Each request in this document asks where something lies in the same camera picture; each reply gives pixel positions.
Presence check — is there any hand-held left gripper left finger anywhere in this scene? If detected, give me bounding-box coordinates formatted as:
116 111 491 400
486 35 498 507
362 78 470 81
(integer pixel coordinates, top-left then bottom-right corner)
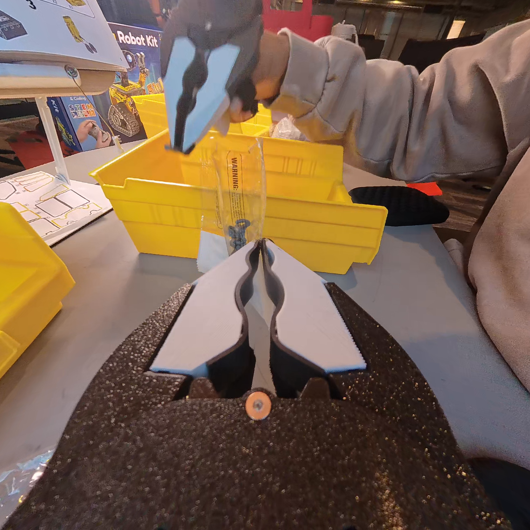
151 240 261 378

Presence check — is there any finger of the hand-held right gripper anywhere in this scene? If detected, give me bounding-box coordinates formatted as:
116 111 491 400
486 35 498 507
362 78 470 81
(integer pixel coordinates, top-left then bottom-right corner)
180 43 242 156
163 37 201 153

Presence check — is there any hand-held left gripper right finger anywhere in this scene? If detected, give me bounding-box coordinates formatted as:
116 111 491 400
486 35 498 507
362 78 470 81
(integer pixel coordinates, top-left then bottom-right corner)
262 240 367 381

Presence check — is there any small clear bag white label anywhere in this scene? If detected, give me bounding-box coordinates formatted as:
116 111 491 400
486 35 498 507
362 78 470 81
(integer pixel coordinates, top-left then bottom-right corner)
197 133 278 395

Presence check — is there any yellow bin with bricks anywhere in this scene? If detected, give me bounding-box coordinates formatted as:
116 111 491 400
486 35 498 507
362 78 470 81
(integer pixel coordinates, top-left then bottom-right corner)
133 93 274 138
90 130 388 275

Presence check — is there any yellow storage bin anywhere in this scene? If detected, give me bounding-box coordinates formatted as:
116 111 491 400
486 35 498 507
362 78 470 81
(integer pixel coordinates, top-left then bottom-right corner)
0 202 75 377

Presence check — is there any person's right forearm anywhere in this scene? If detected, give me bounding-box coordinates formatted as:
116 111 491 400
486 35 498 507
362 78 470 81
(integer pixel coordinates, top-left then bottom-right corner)
269 21 530 184

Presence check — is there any grey desk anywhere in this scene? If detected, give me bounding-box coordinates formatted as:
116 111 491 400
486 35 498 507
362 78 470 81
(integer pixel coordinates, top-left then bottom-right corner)
0 141 530 530

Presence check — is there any person's right hand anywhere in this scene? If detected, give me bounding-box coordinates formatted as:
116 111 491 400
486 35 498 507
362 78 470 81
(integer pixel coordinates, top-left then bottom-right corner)
228 32 292 123

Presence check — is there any printed toy box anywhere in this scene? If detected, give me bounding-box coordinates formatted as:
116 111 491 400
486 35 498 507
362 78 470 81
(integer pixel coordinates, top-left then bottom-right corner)
47 23 166 152

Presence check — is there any clear plastic bag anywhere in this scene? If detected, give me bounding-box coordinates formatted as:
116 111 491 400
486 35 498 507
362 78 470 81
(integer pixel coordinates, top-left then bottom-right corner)
272 116 304 141
0 450 54 519

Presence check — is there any beige booklet stand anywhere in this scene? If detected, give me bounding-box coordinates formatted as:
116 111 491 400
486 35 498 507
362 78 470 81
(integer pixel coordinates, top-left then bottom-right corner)
0 62 116 183

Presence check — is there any black wrist rest pad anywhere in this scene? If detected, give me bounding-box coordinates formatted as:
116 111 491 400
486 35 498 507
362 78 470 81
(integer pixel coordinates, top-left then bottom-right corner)
349 185 450 227

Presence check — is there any white printed sheet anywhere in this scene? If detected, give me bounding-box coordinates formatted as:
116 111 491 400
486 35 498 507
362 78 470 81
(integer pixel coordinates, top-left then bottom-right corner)
0 170 112 247

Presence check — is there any orange traffic cone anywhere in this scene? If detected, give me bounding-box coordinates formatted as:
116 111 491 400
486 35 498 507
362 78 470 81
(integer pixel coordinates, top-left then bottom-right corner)
406 182 444 198

